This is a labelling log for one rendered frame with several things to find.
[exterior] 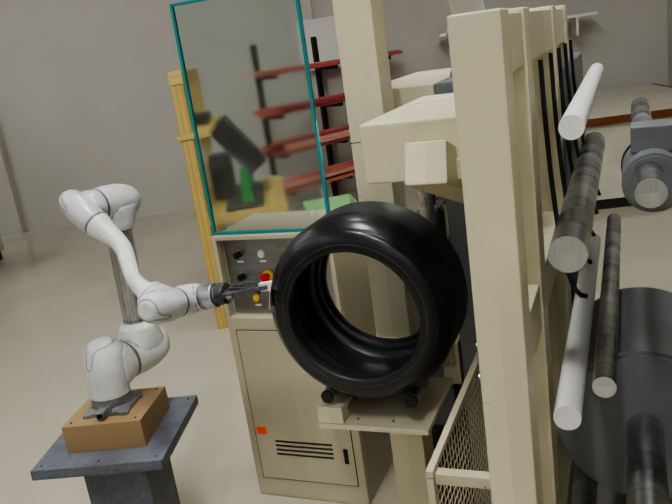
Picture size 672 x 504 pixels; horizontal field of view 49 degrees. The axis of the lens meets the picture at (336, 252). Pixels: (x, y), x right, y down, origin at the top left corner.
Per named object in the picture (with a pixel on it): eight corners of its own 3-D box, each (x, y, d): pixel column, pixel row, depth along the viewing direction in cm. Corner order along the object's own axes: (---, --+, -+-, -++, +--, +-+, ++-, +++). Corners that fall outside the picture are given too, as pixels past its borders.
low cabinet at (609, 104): (655, 155, 963) (654, 83, 937) (743, 194, 724) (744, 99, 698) (498, 174, 984) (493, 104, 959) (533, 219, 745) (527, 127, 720)
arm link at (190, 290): (215, 309, 257) (193, 316, 245) (179, 314, 263) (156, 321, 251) (209, 279, 256) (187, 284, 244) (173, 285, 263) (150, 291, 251)
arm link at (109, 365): (80, 400, 281) (67, 346, 276) (115, 381, 296) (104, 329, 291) (110, 404, 273) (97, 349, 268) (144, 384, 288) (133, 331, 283)
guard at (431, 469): (504, 498, 269) (489, 322, 250) (509, 498, 268) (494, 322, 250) (453, 706, 190) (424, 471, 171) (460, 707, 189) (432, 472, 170)
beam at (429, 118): (424, 143, 235) (419, 96, 231) (504, 136, 226) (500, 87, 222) (363, 185, 181) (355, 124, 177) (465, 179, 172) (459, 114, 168)
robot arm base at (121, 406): (77, 424, 273) (74, 410, 272) (100, 399, 294) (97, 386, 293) (124, 419, 271) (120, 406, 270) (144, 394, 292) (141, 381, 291)
